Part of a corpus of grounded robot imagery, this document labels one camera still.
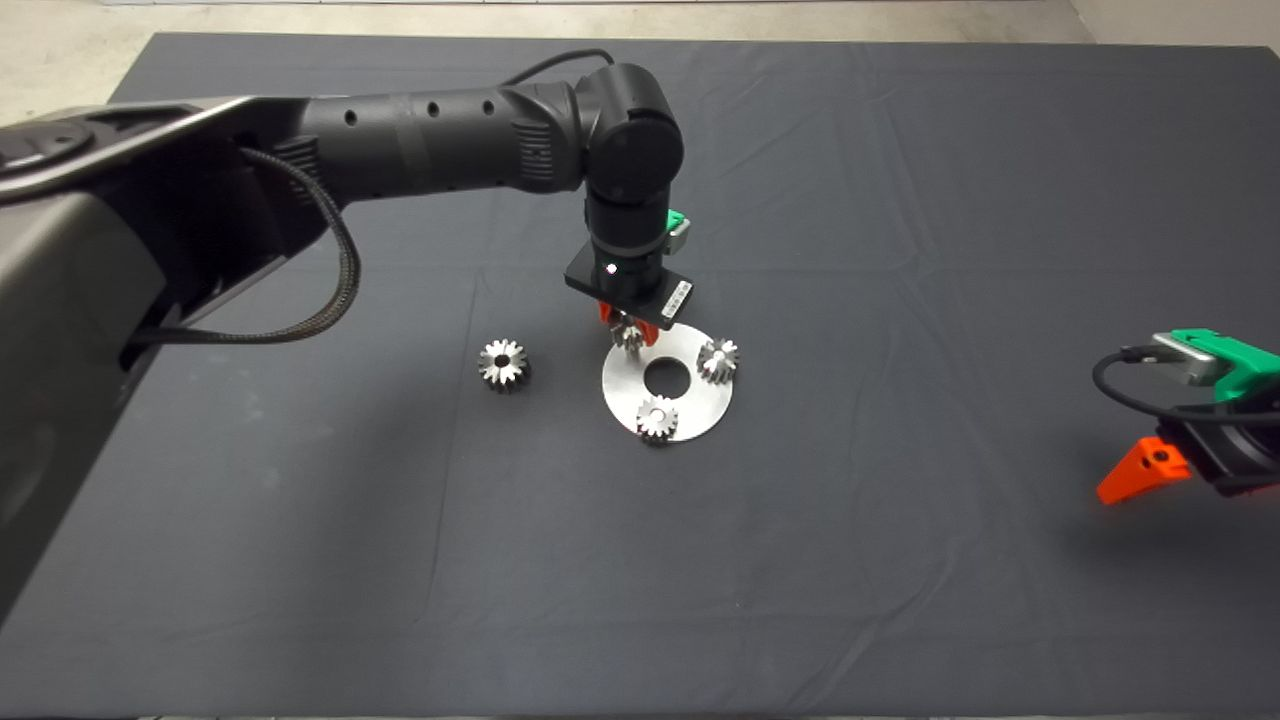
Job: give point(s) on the small steel gear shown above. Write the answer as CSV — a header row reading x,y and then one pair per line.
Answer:
x,y
628,335
646,427
724,370

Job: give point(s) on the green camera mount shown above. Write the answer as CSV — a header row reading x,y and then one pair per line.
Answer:
x,y
676,217
1245,360

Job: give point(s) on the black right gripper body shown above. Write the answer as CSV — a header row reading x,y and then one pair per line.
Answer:
x,y
1245,450

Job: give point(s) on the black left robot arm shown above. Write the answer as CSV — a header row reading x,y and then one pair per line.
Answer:
x,y
420,140

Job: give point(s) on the green left camera mount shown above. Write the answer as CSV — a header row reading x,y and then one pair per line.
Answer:
x,y
676,217

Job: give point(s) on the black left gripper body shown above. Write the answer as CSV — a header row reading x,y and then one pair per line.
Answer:
x,y
640,295

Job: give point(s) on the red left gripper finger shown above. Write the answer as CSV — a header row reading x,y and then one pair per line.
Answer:
x,y
607,314
651,334

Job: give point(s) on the green right camera mount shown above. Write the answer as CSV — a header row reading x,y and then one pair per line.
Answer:
x,y
1245,360

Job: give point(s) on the large steel gear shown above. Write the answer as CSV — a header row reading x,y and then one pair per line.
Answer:
x,y
512,378

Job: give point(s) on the grey camera box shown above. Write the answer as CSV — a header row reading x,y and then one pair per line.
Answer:
x,y
1190,360
682,240

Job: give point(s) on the grey right camera box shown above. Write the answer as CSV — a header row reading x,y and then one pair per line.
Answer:
x,y
1190,360

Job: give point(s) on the grey left camera box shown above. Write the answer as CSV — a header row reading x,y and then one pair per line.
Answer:
x,y
682,240

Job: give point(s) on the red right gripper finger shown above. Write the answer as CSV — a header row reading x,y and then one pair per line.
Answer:
x,y
1140,480

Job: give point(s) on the dark grey table cloth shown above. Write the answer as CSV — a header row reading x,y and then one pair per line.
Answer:
x,y
900,200

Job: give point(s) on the round metal plate with pegs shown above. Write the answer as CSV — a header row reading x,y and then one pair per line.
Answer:
x,y
622,392

